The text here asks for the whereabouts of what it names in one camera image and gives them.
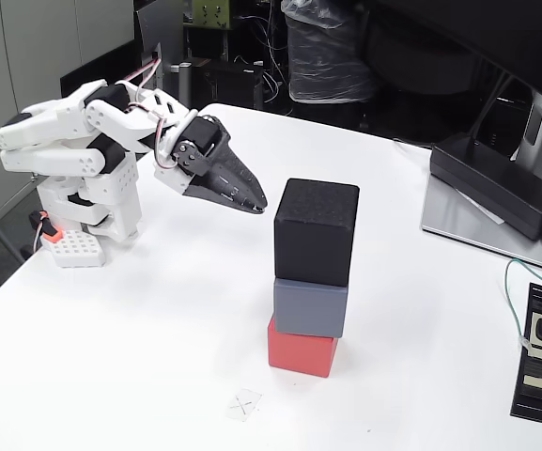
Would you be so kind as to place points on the black computer tower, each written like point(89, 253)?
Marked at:
point(228, 84)

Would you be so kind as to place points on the orange connector clip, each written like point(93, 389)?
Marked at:
point(51, 232)

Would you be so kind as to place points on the white perforated clamp block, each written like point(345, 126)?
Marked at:
point(78, 249)

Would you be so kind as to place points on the black cube block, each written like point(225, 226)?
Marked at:
point(313, 235)

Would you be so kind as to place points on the silver monitor stand neck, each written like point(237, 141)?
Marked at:
point(540, 131)

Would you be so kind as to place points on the black power strip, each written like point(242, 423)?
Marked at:
point(536, 376)

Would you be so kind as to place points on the plastic-wrapped black bin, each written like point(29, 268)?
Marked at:
point(322, 56)

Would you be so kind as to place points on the grey cube block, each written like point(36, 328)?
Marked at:
point(308, 310)

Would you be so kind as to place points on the white paper sheet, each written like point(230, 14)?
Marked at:
point(482, 207)

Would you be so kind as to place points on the black monitor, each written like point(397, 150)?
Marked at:
point(486, 33)

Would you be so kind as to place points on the red cube block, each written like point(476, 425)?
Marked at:
point(298, 357)

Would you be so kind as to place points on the silver monitor stand base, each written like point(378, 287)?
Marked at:
point(458, 221)

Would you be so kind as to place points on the black power adapter brick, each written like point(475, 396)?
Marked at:
point(491, 183)

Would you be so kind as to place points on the green metal panel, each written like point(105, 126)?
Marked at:
point(209, 11)

